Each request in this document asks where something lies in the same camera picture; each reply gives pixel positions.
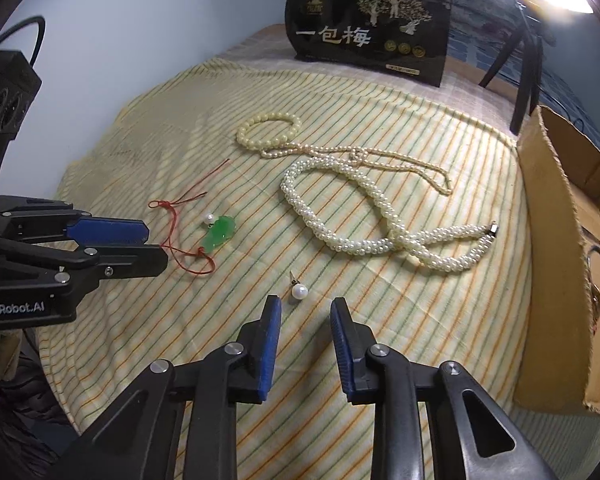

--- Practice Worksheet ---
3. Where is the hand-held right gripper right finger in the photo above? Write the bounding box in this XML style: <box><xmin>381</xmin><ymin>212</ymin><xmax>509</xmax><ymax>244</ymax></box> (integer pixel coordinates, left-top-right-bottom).
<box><xmin>329</xmin><ymin>297</ymin><xmax>561</xmax><ymax>480</ymax></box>

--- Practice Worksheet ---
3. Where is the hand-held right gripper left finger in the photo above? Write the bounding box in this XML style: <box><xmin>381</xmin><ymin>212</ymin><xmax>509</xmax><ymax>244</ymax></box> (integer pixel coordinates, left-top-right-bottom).
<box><xmin>47</xmin><ymin>296</ymin><xmax>283</xmax><ymax>480</ymax></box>

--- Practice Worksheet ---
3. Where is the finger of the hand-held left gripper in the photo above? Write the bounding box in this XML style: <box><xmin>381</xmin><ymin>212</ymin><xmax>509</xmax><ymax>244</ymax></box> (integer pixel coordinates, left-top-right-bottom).
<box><xmin>0</xmin><ymin>196</ymin><xmax>150</xmax><ymax>248</ymax></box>
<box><xmin>0</xmin><ymin>236</ymin><xmax>170</xmax><ymax>302</ymax></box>

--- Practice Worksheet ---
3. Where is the large pearl stud earring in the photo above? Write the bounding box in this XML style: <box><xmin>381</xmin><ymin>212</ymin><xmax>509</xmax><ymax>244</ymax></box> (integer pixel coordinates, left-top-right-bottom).
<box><xmin>289</xmin><ymin>270</ymin><xmax>308</xmax><ymax>304</ymax></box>

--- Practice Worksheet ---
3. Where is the green jade pendant red cord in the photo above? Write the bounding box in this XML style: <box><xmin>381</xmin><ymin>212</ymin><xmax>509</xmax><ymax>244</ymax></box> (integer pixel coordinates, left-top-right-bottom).
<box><xmin>148</xmin><ymin>158</ymin><xmax>237</xmax><ymax>276</ymax></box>

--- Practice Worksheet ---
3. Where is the thick twisted pearl necklace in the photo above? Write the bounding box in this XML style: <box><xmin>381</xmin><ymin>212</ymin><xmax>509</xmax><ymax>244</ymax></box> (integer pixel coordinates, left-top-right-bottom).
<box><xmin>280</xmin><ymin>156</ymin><xmax>501</xmax><ymax>273</ymax></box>

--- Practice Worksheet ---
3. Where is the cream bead bracelet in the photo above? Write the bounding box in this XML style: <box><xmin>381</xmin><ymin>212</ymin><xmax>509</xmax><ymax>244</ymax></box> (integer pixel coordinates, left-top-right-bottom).
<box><xmin>236</xmin><ymin>112</ymin><xmax>302</xmax><ymax>150</ymax></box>

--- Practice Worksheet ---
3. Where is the thin pearl necklace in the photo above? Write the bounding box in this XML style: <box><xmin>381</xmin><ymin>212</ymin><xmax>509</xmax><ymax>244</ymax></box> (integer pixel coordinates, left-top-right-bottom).
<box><xmin>260</xmin><ymin>141</ymin><xmax>453</xmax><ymax>196</ymax></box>

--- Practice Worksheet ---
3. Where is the cardboard box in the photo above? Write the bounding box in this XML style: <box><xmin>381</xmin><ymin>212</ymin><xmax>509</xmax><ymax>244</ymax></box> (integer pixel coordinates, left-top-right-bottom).
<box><xmin>512</xmin><ymin>105</ymin><xmax>600</xmax><ymax>413</ymax></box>

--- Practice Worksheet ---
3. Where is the yellow striped blanket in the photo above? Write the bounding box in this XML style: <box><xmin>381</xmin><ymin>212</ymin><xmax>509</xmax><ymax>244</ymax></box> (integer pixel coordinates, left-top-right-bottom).
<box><xmin>35</xmin><ymin>57</ymin><xmax>533</xmax><ymax>480</ymax></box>

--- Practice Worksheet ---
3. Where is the black printed snack bag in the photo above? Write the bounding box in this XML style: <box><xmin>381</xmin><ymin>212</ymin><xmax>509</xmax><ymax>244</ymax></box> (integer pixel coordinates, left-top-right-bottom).
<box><xmin>283</xmin><ymin>0</ymin><xmax>452</xmax><ymax>88</ymax></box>

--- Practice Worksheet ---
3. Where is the blue patterned quilt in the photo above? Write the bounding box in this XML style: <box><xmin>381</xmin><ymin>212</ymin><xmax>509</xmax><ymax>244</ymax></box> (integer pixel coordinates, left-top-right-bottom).
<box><xmin>447</xmin><ymin>10</ymin><xmax>600</xmax><ymax>166</ymax></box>

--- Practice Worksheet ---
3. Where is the black tripod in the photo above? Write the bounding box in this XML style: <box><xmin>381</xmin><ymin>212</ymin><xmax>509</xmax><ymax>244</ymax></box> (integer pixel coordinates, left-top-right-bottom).
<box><xmin>479</xmin><ymin>2</ymin><xmax>548</xmax><ymax>136</ymax></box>

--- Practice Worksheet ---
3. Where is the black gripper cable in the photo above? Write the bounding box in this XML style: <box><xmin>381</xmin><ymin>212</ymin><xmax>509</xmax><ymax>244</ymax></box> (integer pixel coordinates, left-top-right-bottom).
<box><xmin>0</xmin><ymin>16</ymin><xmax>47</xmax><ymax>68</ymax></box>

